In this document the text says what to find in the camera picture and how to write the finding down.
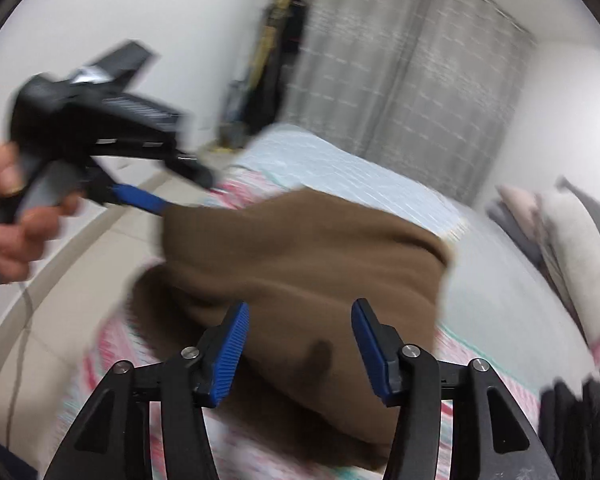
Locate pink pillow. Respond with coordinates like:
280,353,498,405
495,184,546,233

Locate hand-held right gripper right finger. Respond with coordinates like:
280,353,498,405
351,298,561,480

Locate yellow coat stand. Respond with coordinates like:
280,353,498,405
215,0,293,155

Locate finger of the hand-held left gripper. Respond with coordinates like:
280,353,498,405
167,149,216,191
87,169,174,218

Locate dark clothes pile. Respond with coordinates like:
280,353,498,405
537,372,600,480

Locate beige pillow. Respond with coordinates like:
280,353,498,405
539,190,600,348

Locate person's left hand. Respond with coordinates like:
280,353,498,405
0,141,83,285

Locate light blue quilt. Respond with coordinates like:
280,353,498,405
232,124,468,241

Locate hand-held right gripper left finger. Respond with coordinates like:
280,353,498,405
44,301,251,480

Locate blue grey hanging bag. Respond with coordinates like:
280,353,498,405
225,80,255,127

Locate black hanging clothes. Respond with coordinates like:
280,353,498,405
260,0,308,126

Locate grey patterned curtain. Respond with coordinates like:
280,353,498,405
285,0,536,206

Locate thin floor cable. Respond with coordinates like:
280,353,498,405
5,280,37,441

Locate brown corduroy coat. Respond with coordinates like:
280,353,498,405
130,187,453,473

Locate red green printed blanket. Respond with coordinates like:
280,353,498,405
80,165,541,480

